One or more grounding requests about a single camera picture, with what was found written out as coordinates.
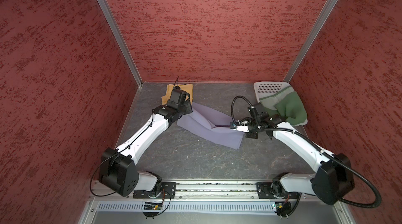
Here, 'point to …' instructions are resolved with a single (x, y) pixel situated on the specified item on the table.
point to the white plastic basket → (263, 89)
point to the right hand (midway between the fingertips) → (243, 129)
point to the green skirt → (287, 103)
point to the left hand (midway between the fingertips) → (187, 108)
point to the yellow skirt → (187, 88)
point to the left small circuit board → (149, 205)
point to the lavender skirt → (212, 123)
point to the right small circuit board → (279, 205)
